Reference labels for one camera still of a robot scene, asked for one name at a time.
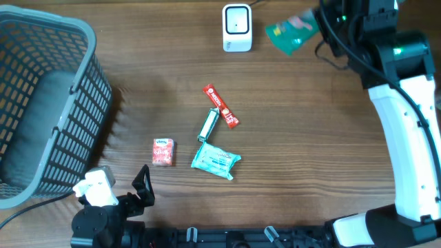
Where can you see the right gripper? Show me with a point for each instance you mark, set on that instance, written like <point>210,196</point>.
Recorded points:
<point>321,20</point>

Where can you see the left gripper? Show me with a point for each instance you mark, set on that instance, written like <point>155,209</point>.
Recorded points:
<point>142,184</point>

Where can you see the green gloves package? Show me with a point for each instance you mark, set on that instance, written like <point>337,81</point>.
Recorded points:
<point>289,35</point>

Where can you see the teal wet wipes pack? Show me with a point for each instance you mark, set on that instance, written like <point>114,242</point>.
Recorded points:
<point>215,161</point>

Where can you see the green white small box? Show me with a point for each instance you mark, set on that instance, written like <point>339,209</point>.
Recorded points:
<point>209,124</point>

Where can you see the red Nescafe stick sachet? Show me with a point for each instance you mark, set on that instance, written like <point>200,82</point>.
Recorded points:
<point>225,111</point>

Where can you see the green lid plastic jar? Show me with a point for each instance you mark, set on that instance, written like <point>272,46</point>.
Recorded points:
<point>438,102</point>

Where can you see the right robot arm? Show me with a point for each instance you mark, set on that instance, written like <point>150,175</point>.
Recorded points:
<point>396,68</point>

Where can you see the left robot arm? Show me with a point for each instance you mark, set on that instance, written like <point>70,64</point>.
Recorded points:
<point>103,222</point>

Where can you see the grey plastic mesh basket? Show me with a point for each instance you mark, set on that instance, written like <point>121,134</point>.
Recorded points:
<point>54,101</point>

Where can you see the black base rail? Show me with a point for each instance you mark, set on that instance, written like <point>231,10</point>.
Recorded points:
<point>192,237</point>

